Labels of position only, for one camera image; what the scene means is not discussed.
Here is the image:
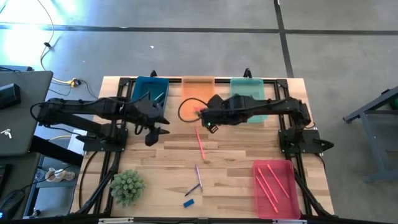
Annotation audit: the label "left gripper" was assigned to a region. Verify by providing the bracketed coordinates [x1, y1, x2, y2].
[132, 101, 171, 147]

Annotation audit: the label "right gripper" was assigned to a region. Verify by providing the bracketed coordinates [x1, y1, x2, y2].
[200, 94, 233, 134]

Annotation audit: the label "purple translucent pen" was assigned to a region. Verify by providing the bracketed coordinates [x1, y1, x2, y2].
[195, 164, 204, 193]

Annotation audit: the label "dark blue crayon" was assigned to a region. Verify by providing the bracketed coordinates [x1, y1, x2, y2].
[184, 182, 201, 197]

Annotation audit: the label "pink pencil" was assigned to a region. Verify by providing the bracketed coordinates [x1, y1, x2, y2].
[254, 175, 279, 214]
[257, 167, 279, 204]
[195, 126, 206, 161]
[266, 164, 290, 199]

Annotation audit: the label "orange plastic bin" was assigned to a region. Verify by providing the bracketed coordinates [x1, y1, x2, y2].
[180, 76, 216, 121]

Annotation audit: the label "teal plastic bin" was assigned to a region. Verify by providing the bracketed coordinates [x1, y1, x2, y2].
[229, 77, 269, 124]

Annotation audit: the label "blue plastic bin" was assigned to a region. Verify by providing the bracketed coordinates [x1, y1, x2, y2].
[130, 76, 170, 123]

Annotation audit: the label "small green artificial plant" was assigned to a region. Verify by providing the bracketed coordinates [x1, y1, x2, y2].
[109, 169, 147, 207]

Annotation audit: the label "pink plastic bin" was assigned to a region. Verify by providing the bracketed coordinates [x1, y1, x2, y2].
[252, 159, 302, 220]

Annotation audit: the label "white rounded object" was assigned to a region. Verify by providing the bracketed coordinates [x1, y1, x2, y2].
[45, 167, 76, 183]

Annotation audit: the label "grey laptop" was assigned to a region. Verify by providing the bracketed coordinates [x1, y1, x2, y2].
[0, 70, 54, 156]

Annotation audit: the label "black side desk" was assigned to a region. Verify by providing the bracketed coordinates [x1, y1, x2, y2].
[0, 63, 85, 224]

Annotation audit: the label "black box device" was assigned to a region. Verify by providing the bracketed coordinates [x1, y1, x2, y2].
[0, 83, 22, 110]

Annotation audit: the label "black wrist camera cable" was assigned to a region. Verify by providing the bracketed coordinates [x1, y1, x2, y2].
[177, 97, 210, 124]

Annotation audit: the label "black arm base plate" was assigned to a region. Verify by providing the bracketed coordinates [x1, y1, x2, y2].
[278, 129, 335, 156]
[76, 127, 129, 152]

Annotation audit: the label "cream floor cable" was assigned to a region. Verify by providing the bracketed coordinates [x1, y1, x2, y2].
[36, 0, 75, 85]

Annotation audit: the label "grey metal table frame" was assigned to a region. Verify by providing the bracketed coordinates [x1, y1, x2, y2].
[343, 85, 398, 184]

